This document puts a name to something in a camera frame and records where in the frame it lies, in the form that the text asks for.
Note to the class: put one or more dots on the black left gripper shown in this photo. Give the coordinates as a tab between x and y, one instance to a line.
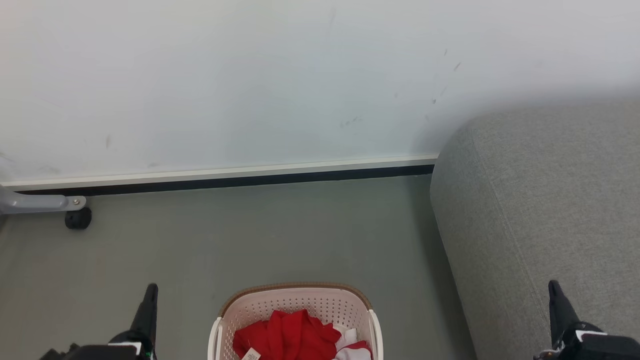
107	351

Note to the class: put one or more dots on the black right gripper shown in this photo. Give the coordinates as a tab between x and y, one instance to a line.
600	347

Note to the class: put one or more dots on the red basketball jersey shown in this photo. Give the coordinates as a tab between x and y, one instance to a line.
287	334

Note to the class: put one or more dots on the grey fabric sofa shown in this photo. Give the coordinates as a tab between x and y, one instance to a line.
540	210

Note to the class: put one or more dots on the black caster wheel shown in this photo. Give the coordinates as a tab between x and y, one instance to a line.
78	218

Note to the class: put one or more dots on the white perforated laundry basket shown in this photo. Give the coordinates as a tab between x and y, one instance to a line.
300	301

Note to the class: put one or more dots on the white and black baseboard strip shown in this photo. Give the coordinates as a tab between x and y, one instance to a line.
225	176

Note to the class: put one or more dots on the grey metal frame leg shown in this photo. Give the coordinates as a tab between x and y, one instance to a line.
35	202

